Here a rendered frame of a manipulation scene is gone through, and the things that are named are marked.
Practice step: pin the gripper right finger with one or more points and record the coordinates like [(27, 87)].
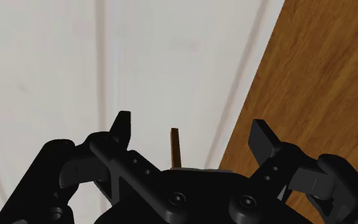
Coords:
[(336, 173)]

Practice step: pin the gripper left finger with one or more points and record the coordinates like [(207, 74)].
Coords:
[(42, 173)]

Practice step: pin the thin brown wooden stick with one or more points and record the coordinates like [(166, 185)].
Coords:
[(175, 149)]

